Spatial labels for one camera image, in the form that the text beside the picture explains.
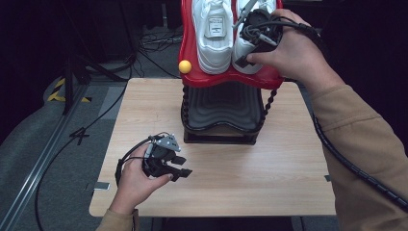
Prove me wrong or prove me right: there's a white sneaker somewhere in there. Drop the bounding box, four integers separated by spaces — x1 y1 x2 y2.
191 0 235 76
231 0 281 75

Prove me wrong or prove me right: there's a black floor cable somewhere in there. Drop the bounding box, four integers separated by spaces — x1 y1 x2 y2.
33 62 138 231

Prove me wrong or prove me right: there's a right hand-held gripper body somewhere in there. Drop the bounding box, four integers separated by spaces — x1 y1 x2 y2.
233 0 285 69

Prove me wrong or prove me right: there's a yellow ball knob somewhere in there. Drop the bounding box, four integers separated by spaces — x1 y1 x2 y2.
178 59 192 74

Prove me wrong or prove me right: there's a red and black shoe rack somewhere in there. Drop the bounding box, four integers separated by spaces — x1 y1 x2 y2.
178 0 286 146

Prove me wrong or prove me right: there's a yellow and black floor tape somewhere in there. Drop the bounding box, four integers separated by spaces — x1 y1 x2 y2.
46 77 93 104

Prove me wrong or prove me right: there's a grey metal floor rail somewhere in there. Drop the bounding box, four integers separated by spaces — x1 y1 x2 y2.
0 82 90 231

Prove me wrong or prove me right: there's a person's left hand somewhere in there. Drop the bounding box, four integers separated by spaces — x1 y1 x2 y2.
109 153 174 216

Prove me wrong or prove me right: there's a black metal stand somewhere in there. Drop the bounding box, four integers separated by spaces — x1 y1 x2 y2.
62 52 138 116

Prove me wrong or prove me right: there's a person's right hand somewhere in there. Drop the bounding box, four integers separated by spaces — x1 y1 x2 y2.
246 8 346 95

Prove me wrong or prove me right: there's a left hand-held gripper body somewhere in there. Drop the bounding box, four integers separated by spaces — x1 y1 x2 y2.
142 134 183 178

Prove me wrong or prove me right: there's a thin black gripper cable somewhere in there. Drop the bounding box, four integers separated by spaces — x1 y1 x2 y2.
115 132 167 188

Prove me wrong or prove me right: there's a bundle of floor cables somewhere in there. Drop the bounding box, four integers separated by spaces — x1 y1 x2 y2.
137 23 185 80

